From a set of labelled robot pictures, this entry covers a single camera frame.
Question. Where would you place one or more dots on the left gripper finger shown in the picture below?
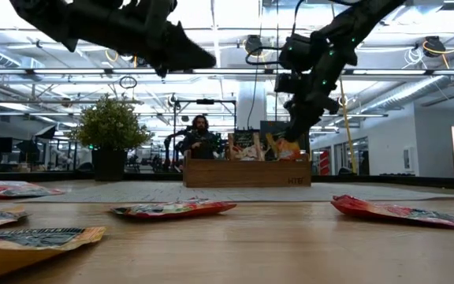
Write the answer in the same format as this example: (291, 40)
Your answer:
(187, 55)

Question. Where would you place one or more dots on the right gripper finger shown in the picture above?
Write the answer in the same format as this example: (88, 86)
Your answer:
(298, 128)

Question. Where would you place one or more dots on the brown vanilla tea bag sachet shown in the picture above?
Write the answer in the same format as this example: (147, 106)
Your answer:
(244, 144)

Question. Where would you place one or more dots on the wooden compartment tray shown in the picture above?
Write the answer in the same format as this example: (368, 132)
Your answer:
(243, 175)

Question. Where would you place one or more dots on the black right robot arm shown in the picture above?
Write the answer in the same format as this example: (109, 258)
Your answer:
(349, 35)

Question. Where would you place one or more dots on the red strawberry tea bag sachet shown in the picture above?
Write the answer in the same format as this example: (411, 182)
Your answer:
(369, 209)
(195, 209)
(18, 189)

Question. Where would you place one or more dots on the red object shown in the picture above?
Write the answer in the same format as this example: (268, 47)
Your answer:
(324, 161)

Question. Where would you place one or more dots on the person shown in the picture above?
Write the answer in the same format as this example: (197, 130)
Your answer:
(201, 138)

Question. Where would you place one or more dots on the green potted artificial plant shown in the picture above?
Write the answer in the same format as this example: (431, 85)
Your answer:
(110, 126)

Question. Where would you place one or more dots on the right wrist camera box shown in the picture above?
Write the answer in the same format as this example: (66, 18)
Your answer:
(290, 83)

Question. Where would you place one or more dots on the black metal frame stand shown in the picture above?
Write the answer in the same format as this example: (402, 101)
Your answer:
(205, 101)

